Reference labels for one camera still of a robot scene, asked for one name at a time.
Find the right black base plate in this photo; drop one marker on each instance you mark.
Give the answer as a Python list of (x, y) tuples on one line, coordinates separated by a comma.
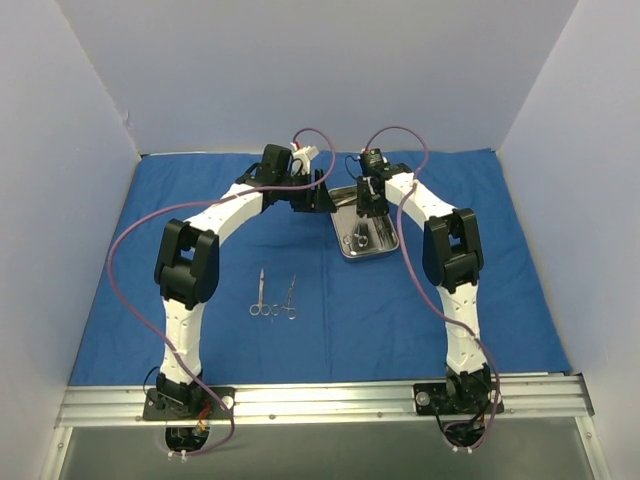
[(442, 399)]

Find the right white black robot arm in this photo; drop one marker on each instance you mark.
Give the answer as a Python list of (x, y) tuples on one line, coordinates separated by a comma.
[(452, 259)]

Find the stainless steel instrument tray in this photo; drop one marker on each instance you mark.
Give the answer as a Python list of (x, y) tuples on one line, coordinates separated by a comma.
[(382, 234)]

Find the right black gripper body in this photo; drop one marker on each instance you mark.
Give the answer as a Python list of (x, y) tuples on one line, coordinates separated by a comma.
[(370, 201)]

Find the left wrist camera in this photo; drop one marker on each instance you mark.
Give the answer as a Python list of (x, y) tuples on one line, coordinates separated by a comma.
[(302, 159)]

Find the steel surgical scissors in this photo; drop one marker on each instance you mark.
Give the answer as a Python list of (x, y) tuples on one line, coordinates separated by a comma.
[(261, 307)]

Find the blue surgical drape cloth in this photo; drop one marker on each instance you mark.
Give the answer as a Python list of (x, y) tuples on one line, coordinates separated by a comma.
[(356, 320)]

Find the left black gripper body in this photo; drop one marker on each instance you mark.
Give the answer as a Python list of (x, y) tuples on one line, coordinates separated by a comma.
[(314, 195)]

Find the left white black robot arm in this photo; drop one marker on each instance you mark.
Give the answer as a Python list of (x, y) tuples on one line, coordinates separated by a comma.
[(188, 262)]

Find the aluminium front rail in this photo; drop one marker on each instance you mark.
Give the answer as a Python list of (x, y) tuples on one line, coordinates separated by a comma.
[(521, 396)]

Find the steel forceps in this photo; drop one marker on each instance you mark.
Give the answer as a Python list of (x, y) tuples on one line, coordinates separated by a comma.
[(357, 236), (286, 308)]

